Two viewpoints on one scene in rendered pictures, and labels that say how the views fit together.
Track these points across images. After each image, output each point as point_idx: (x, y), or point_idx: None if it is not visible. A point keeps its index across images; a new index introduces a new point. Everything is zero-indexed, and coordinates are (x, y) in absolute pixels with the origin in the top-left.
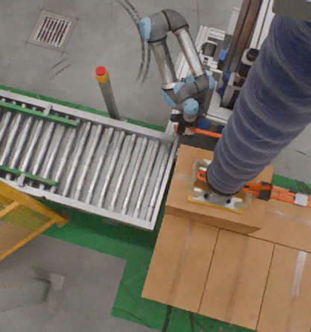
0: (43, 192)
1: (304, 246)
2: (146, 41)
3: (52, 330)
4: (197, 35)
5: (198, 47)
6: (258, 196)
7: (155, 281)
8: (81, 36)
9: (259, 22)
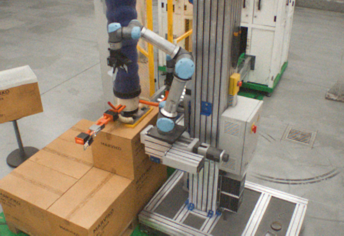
0: (162, 90)
1: (65, 195)
2: (295, 182)
3: None
4: (308, 216)
5: (282, 195)
6: (108, 110)
7: (87, 124)
8: (295, 148)
9: None
